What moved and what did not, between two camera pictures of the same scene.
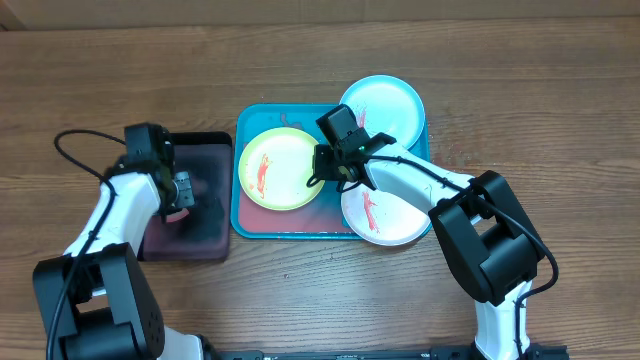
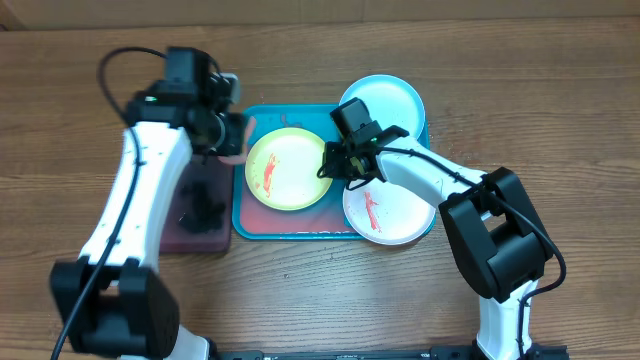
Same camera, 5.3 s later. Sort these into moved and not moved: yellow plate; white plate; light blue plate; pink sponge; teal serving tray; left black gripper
Moved: pink sponge; left black gripper
Not moved: white plate; yellow plate; light blue plate; teal serving tray
